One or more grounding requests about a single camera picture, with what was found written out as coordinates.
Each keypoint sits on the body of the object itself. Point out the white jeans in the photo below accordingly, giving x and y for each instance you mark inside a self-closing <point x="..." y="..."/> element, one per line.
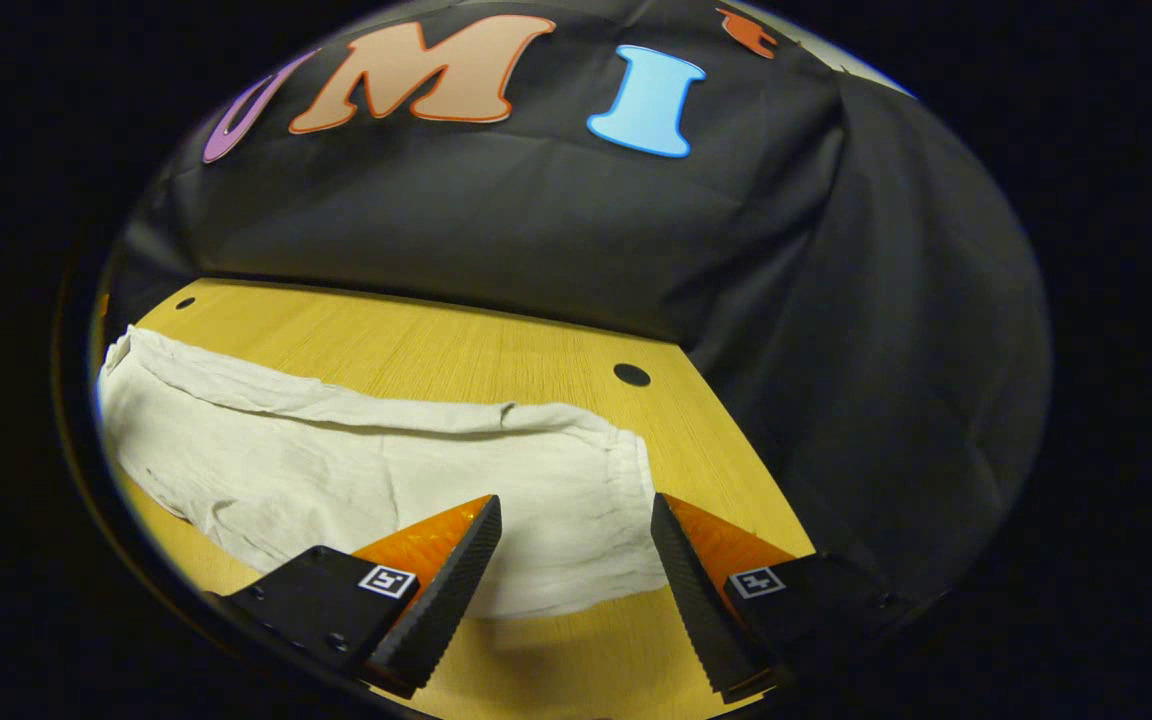
<point x="356" y="470"/>

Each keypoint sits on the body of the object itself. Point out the black backdrop cloth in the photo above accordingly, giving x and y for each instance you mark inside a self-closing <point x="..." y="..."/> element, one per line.
<point x="556" y="220"/>

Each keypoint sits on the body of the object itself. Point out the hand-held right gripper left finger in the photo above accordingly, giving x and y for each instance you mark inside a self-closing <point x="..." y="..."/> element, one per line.
<point x="451" y="595"/>

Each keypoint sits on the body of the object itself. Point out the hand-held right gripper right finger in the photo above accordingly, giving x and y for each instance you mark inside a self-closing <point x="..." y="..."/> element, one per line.
<point x="696" y="595"/>

